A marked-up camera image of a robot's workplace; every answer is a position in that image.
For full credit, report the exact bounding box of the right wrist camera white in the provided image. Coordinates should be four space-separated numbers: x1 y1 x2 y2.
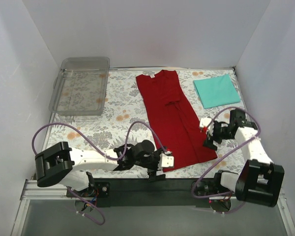
199 117 214 135

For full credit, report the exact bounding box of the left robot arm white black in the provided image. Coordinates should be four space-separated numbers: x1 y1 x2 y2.
35 140 174 191

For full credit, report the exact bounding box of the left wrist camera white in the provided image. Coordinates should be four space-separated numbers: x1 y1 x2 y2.
158 151 175 172

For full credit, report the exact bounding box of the clear plastic bin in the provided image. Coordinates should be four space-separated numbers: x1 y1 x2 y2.
49 57 110 116

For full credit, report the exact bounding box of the aluminium frame rail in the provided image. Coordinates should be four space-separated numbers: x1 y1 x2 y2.
12 180 295 236

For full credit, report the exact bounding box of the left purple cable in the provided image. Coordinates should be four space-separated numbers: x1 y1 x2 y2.
31 121 169 226

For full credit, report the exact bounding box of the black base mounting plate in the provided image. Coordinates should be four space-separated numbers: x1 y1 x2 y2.
74 178 210 208

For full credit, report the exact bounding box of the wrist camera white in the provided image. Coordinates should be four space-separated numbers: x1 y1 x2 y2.
199 117 214 135
158 151 175 172

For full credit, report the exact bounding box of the folded teal t shirt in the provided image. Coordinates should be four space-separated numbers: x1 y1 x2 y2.
193 74 240 109

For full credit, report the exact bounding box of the red t shirt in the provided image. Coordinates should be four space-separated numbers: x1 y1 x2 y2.
136 70 217 170

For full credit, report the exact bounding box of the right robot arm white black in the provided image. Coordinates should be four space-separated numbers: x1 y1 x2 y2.
200 108 285 207

